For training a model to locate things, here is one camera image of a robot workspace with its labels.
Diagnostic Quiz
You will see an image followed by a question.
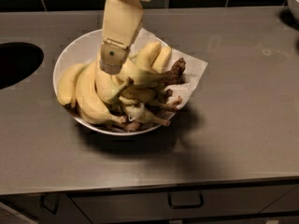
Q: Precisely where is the long yellow banana top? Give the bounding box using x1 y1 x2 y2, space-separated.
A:
117 58 186 88

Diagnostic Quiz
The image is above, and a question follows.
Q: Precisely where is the black round sink opening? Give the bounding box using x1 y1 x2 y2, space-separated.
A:
0 42 44 89

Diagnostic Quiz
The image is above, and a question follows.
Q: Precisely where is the bottom small yellow banana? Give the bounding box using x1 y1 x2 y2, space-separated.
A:
121 105 170 127

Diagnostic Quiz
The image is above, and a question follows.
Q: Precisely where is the large yellow banana front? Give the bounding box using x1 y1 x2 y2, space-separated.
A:
76 62 126 124

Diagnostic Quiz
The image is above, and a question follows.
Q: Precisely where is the black drawer handle left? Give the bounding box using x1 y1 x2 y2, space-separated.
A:
39 194 60 216

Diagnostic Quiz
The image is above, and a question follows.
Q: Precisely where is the white ceramic bowl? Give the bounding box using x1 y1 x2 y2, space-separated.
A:
52 28 185 137

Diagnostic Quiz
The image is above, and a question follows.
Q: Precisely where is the black drawer handle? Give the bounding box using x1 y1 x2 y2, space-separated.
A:
39 194 60 216
167 190 204 209

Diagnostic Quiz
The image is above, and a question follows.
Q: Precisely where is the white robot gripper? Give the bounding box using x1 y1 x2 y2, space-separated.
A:
99 0 151 75

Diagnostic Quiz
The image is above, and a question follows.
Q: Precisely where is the white paper napkin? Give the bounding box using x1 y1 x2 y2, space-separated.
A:
129 28 208 108

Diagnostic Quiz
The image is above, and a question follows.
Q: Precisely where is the grey cabinet drawer front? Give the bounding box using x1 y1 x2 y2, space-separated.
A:
71 185 296 224

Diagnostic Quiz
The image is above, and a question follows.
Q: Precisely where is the black drawer handle centre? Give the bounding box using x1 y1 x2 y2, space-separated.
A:
167 190 204 209

